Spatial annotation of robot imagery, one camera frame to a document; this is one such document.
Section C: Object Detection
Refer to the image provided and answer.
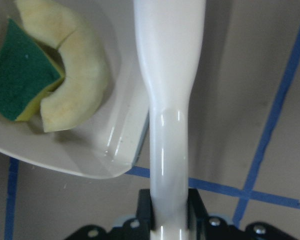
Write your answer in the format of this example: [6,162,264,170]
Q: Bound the pale yellow curved foam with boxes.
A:
[15,0,110,133]

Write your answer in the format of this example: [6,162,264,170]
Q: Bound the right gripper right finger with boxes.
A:
[187,188,296,240]

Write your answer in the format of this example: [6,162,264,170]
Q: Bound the green yellow sponge piece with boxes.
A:
[0,18,65,122]

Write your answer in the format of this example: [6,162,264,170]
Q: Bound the beige plastic dustpan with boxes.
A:
[0,0,149,179]

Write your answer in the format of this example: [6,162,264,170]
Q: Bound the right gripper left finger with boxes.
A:
[66,189,154,240]

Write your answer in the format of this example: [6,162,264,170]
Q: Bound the white hand brush black bristles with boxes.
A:
[133,0,206,240]

